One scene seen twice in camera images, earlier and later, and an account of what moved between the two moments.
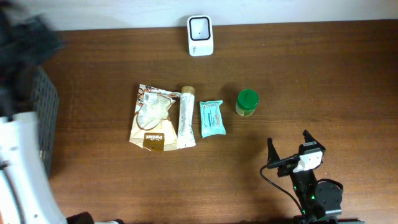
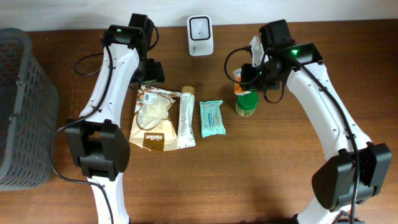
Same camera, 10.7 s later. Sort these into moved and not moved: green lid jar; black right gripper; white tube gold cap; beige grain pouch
Moved: black right gripper
Not moved: beige grain pouch; white tube gold cap; green lid jar
